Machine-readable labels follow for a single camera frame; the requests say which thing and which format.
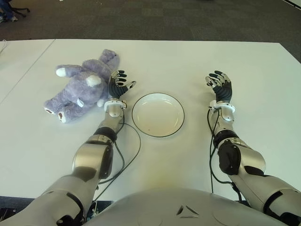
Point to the grey robot torso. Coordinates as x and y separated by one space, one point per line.
160 209

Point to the purple plush elephant doll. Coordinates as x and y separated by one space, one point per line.
82 91

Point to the left robot hand black silver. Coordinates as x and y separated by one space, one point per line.
116 90

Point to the right robot hand black silver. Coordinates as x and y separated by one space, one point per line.
223 91

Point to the white plate black rim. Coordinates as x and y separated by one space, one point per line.
157 115

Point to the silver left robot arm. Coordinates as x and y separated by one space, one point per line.
91 155

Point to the black office chair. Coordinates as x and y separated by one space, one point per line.
21 10

